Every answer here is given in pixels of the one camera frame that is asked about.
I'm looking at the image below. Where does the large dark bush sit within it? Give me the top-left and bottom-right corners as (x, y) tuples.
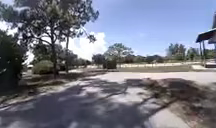
(0, 28), (29, 95)

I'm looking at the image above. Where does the open roofed shelter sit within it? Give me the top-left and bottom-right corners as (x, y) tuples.
(194, 9), (216, 70)

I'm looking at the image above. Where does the row of trees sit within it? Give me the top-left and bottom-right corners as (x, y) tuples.
(132, 42), (216, 64)

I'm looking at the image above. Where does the grey paved path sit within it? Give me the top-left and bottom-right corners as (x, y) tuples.
(0, 70), (216, 128)

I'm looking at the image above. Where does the pale green bush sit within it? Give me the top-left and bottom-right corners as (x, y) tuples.
(31, 59), (56, 76)

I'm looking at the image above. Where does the tall thin-trunked tree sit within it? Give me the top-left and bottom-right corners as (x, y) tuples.
(0, 0), (100, 80)

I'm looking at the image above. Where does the small dark bush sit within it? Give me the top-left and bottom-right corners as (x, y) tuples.
(102, 58), (118, 70)

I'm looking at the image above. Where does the grass strip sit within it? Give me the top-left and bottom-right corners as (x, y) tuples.
(116, 63), (197, 73)

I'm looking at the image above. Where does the flat-crowned tree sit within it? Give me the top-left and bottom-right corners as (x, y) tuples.
(105, 42), (135, 64)

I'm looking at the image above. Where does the shaded grass ground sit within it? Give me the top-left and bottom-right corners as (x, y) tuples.
(0, 69), (109, 105)

